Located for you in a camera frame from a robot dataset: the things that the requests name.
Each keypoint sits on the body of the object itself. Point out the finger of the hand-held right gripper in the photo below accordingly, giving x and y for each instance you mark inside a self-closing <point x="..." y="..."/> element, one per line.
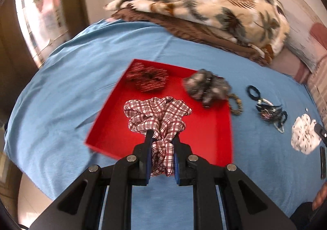
<point x="320" y="131"/>
<point x="323" y="162"/>

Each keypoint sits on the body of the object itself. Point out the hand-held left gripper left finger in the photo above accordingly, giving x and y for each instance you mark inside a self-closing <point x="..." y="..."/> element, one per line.
<point x="148" y="166"/>

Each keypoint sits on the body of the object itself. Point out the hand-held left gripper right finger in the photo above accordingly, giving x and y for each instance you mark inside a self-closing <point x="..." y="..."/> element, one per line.
<point x="176" y="168"/>

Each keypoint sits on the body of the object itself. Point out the white spotted scrunchie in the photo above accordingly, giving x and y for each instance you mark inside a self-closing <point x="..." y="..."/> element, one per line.
<point x="304" y="135"/>

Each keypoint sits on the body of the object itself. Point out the red white plaid scrunchie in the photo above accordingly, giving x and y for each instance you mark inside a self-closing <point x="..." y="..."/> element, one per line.
<point x="153" y="112"/>

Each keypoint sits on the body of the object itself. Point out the red tray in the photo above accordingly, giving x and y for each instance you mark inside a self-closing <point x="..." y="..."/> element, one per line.
<point x="115" y="117"/>

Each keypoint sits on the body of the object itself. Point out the person's right hand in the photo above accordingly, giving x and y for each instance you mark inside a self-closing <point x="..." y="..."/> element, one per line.
<point x="320" y="200"/>

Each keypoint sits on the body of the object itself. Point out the silver hair clip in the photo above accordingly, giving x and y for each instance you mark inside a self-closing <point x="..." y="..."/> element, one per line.
<point x="279" y="129"/>

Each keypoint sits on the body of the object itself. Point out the pale pink bed sheet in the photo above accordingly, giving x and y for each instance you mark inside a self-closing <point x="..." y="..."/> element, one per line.
<point x="288" y="66"/>

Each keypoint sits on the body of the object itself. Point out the dark red dotted scrunchie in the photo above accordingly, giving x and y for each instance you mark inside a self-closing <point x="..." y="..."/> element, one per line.
<point x="145" y="82"/>

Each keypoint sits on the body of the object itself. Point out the grey patterned scrunchie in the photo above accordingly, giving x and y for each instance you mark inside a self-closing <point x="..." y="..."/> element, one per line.
<point x="204" y="87"/>

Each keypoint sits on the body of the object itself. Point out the pink pillow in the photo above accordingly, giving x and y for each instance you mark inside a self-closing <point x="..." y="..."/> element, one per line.
<point x="319" y="33"/>

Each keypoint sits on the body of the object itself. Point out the blue bed sheet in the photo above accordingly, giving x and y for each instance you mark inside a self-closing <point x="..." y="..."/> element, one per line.
<point x="63" y="92"/>

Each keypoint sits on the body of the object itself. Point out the brown ruffled blanket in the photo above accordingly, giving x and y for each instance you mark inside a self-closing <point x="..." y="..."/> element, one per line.
<point x="184" y="29"/>

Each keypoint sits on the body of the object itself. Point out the cream leaf print blanket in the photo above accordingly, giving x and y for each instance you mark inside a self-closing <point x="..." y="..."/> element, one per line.
<point x="204" y="2"/>

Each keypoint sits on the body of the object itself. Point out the stained glass window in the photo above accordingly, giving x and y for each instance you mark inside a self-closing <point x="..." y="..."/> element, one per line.
<point x="38" y="15"/>

